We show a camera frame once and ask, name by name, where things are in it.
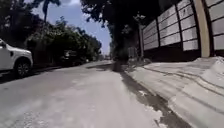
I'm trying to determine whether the white car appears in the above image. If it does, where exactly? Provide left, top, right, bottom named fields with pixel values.
left=0, top=38, right=34, bottom=79

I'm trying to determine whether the grey concrete road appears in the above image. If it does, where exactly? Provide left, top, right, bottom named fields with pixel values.
left=0, top=60, right=168, bottom=128

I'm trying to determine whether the dark parked vehicle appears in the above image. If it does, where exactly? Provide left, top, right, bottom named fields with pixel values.
left=59, top=49, right=81, bottom=67

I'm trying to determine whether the sloped concrete pavement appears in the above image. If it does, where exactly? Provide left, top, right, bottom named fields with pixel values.
left=120, top=56, right=224, bottom=128

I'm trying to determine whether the pale panelled wall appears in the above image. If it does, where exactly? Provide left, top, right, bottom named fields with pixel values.
left=138, top=0, right=224, bottom=63

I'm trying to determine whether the row of dark trees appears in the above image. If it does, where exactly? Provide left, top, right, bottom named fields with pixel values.
left=0, top=0, right=103, bottom=69

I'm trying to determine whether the dark roadside tree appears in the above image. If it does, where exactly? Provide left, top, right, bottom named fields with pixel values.
left=80, top=0, right=174, bottom=72

